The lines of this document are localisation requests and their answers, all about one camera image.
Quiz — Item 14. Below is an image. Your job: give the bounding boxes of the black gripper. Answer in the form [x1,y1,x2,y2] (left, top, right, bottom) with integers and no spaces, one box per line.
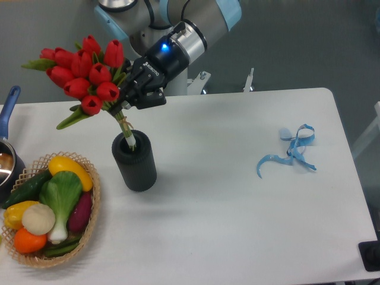
[108,38,189,115]

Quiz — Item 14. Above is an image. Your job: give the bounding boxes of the red tulip bouquet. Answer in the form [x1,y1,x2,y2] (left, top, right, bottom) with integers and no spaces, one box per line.
[21,34,137,151]

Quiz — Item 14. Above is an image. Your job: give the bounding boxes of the dark grey ribbed vase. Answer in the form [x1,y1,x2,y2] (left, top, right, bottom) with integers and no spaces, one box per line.
[112,130,157,192]

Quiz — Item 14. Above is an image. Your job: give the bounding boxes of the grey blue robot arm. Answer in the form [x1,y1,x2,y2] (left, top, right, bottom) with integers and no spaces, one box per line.
[94,1,242,115]

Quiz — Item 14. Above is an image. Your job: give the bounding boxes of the yellow squash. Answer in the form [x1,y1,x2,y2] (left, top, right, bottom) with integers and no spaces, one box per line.
[48,156,93,192]

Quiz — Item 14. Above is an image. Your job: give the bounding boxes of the green bok choy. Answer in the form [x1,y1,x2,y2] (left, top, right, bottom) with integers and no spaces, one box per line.
[39,171,83,245]

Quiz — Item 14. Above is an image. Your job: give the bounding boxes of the purple sweet potato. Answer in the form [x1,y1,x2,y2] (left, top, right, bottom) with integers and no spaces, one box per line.
[68,192,92,233]

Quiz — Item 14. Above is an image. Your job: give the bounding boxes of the dark green cucumber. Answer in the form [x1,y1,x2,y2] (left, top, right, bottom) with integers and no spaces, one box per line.
[1,170,52,209]

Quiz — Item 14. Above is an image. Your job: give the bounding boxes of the white garlic bulb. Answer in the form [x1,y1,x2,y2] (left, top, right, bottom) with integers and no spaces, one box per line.
[21,203,55,236]

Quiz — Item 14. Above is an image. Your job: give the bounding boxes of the blue curled ribbon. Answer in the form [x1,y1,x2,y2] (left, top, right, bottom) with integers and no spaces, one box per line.
[256,124,316,179]

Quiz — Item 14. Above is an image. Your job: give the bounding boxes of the green bean pods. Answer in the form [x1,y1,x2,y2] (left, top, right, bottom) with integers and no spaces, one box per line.
[43,236,81,258]

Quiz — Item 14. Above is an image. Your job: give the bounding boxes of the yellow bell pepper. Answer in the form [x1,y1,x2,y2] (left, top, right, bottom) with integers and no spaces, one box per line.
[4,201,39,230]

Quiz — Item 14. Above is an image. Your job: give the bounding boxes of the orange fruit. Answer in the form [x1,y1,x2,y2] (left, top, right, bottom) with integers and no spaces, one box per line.
[14,228,47,254]

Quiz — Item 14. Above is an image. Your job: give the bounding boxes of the woven wicker basket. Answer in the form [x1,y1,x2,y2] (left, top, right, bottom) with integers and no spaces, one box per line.
[2,152,100,268]

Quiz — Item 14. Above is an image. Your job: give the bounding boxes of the black device at edge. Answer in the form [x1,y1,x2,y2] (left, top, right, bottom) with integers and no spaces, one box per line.
[358,240,379,272]

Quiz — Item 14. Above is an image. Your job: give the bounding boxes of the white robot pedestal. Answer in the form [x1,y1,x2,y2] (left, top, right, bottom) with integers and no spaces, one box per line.
[164,67,255,96]

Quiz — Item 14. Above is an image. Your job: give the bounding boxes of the blue handled saucepan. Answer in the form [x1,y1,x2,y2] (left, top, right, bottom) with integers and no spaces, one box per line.
[1,85,25,204]

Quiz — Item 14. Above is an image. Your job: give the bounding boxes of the white frame at right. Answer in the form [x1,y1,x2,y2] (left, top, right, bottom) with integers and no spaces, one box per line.
[351,102,379,160]

